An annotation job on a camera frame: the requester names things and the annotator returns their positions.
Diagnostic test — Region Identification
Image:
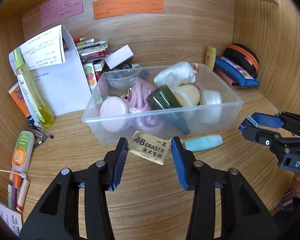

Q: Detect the white drawstring cloth pouch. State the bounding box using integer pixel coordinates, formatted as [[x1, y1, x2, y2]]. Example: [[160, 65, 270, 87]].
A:
[[154, 62, 198, 88]]

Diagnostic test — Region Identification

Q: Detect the green spray bottle black cap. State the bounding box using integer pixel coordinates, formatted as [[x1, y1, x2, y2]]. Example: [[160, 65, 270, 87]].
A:
[[146, 85, 190, 135]]

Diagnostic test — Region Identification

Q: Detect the tan 4B eraser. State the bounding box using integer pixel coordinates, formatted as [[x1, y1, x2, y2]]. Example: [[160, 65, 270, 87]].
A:
[[128, 131, 171, 165]]

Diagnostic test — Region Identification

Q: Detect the person's hand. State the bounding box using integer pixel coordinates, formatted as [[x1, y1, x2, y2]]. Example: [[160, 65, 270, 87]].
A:
[[292, 173, 300, 198]]

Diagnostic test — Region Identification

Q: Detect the white printed receipt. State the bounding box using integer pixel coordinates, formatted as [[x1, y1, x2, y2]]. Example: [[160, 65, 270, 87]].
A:
[[0, 202, 23, 236]]

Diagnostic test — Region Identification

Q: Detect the cream lip balm stick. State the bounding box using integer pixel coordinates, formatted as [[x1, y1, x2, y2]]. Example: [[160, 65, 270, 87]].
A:
[[16, 179, 30, 212]]

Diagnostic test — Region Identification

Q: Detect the purple pen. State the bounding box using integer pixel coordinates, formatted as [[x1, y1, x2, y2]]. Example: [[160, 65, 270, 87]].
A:
[[12, 186, 17, 210]]

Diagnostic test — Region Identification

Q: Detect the white round jar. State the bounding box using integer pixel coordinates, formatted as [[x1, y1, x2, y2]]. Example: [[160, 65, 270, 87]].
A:
[[200, 89, 222, 124]]

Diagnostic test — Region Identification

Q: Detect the blue colourful pencil pouch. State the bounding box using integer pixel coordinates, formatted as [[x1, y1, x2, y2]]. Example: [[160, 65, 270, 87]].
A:
[[215, 56, 261, 87]]

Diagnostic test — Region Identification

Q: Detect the black orange zip case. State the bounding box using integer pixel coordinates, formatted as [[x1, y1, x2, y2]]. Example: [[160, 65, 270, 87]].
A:
[[223, 43, 260, 78]]

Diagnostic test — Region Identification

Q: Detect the teal white small tube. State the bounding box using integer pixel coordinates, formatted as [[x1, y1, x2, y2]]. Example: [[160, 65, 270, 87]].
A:
[[184, 134, 223, 152]]

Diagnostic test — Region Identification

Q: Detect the orange green glue bottle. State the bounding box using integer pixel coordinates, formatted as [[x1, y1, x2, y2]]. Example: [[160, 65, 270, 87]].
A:
[[12, 131, 35, 173]]

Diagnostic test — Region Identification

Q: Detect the metal pens and clip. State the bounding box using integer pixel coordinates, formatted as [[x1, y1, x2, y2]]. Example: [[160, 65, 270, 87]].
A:
[[29, 122, 54, 148]]

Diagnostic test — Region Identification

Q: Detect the cream jar with lid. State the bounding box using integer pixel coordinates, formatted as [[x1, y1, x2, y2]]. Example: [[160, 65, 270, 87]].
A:
[[171, 84, 200, 107]]

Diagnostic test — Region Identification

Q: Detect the small yellow lotion tube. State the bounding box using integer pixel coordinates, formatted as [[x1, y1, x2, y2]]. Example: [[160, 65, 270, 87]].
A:
[[204, 46, 216, 70]]

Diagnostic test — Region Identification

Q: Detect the clear plastic storage bin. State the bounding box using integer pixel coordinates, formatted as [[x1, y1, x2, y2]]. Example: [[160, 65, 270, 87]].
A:
[[82, 63, 243, 146]]

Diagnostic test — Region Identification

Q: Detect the tall yellow spray bottle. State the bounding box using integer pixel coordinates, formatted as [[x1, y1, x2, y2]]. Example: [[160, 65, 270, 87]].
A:
[[13, 47, 55, 128]]

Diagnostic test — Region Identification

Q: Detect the pink round jar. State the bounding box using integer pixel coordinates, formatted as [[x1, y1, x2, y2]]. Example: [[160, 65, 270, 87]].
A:
[[100, 96, 129, 133]]

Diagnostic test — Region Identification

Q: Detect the orange sunscreen tube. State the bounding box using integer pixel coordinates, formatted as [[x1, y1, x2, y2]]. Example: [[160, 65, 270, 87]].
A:
[[8, 83, 34, 125]]

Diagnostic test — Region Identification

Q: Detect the fruit sticker sheet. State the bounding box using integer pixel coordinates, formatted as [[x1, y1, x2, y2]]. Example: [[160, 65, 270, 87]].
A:
[[83, 63, 97, 92]]

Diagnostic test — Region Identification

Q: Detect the small clear bowl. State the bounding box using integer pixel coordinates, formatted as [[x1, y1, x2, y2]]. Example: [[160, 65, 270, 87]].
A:
[[106, 68, 141, 90]]

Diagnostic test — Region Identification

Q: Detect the white paper stand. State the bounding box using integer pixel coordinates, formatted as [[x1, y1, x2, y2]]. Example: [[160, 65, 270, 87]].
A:
[[19, 25, 91, 116]]

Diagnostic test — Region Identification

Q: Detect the small white box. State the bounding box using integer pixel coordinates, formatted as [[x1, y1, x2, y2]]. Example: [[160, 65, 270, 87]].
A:
[[105, 45, 134, 70]]

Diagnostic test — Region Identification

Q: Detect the stack of booklets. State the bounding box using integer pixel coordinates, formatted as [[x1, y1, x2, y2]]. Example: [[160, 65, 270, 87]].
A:
[[75, 38, 108, 72]]

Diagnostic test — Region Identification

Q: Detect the orange sticky note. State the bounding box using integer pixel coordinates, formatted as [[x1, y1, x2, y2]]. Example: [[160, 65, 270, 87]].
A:
[[93, 0, 164, 20]]

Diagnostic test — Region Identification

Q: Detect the pink sticky note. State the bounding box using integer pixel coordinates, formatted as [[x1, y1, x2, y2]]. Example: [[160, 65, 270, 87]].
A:
[[40, 0, 83, 28]]

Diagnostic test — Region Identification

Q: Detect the white cable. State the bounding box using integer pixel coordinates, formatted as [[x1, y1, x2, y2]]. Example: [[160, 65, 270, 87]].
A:
[[0, 155, 28, 180]]

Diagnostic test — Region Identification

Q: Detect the pink knitted cord bundle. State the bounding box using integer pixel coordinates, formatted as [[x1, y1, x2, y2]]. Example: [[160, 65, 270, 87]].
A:
[[127, 77, 165, 136]]

